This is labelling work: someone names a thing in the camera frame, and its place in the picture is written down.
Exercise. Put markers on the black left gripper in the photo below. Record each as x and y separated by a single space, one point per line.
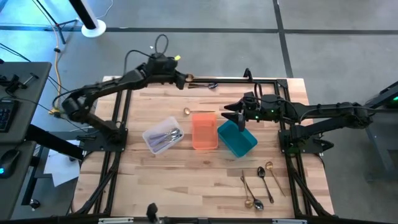
168 78

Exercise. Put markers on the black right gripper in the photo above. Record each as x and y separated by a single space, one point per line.
273 109

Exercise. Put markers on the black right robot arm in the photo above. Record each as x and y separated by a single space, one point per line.
326 109

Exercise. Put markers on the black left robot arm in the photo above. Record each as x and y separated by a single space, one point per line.
105 85

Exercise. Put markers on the yellow sticker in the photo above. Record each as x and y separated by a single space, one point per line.
177 58

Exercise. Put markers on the teal plastic bin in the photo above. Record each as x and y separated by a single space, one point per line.
239 141

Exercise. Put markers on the orange plastic bin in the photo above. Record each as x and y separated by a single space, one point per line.
204 132

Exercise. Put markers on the clear plastic bin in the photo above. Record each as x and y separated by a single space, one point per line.
164 124

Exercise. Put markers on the white round stand base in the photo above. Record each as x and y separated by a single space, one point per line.
93 32

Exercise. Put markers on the black pole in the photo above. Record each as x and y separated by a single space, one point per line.
82 12

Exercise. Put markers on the black tripod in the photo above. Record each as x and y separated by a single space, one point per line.
68 22

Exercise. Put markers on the black desk support beam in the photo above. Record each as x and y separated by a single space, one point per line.
53 141

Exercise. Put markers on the black desk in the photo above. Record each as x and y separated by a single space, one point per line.
31 102
12 193

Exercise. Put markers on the white paper sheet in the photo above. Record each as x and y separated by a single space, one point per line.
60 168

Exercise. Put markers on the dark side workstation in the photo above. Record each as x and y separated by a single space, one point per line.
384 93

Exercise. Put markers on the black clamp tool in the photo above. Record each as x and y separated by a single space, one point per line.
14 84

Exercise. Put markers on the black keyboard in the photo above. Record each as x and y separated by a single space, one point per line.
7 115

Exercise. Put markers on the black computer mouse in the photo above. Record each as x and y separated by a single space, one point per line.
9 161

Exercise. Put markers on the black caster wheel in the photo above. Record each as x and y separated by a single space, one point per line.
35 203

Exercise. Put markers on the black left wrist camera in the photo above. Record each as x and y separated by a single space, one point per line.
161 63

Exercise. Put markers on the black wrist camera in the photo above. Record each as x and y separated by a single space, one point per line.
250 99
161 63

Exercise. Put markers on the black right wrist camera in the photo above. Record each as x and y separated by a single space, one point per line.
250 99

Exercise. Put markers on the black aluminium table frame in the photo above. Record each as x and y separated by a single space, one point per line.
224 81

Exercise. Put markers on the black hook bracket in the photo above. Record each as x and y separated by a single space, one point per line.
247 73

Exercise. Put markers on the silver metal bracket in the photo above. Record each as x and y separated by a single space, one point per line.
289 221
115 221

